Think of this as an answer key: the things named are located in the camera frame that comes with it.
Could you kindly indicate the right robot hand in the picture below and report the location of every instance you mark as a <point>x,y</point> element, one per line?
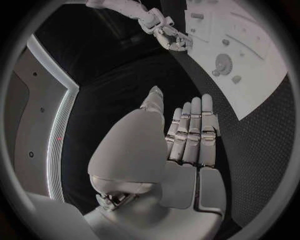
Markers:
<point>171,40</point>

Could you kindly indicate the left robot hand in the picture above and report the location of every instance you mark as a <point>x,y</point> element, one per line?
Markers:
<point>140,150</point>

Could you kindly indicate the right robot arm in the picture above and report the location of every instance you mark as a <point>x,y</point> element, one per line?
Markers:
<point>131,9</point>

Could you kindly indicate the white task board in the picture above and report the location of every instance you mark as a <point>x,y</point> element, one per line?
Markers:
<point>243,78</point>

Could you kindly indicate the grey block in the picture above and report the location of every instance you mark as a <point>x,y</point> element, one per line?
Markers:
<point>197,16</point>

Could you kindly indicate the grey peg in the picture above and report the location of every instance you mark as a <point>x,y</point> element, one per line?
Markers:
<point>225,42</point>
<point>216,72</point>
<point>236,79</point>

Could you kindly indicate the grey gear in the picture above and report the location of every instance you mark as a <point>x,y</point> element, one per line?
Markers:
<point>224,62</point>

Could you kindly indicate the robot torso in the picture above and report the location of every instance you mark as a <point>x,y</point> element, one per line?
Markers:
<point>39,121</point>

